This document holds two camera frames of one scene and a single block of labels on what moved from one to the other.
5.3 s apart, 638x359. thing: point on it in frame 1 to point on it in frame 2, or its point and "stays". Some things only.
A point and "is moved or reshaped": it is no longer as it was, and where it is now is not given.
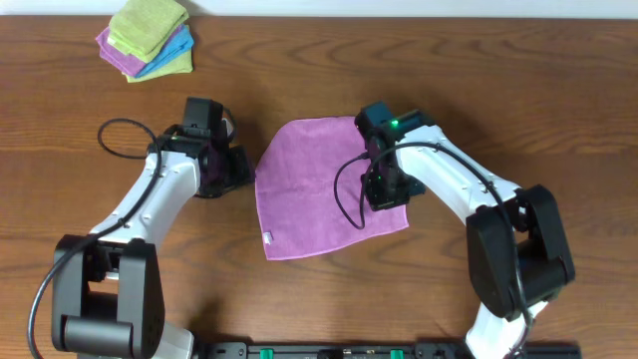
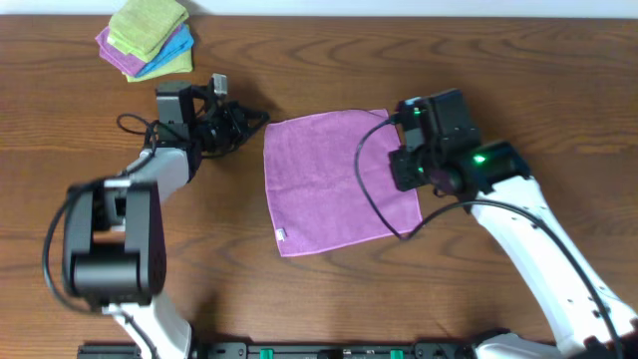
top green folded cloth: (143, 27) stays
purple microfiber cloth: (310, 189) is moved or reshaped
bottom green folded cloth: (181, 64) stays
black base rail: (370, 349) stays
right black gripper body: (389, 188) to (412, 170)
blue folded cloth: (179, 44) stays
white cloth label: (267, 238) to (280, 234)
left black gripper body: (238, 167) to (231, 124)
